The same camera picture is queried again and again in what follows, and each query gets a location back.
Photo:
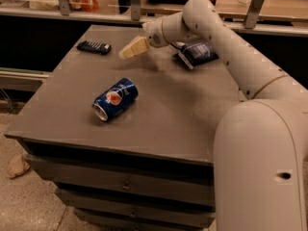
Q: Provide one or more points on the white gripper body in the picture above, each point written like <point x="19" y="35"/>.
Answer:
<point x="155" y="33"/>

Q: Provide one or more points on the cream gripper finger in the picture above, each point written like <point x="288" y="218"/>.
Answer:
<point x="134" y="48"/>

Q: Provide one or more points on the dark blue rxbar wrapper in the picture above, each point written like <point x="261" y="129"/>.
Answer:
<point x="94" y="47"/>

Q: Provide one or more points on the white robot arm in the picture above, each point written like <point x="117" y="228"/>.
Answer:
<point x="260" y="144"/>

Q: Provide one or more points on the blue pepsi can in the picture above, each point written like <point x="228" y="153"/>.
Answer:
<point x="115" y="100"/>

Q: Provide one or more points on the blue white chip bag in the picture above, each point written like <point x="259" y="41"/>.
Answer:
<point x="195" y="53"/>

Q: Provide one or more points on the grey drawer cabinet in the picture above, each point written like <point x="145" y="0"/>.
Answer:
<point x="150" y="168"/>

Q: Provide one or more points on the crumpled beige cloth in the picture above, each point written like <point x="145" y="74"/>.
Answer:
<point x="17" y="166"/>

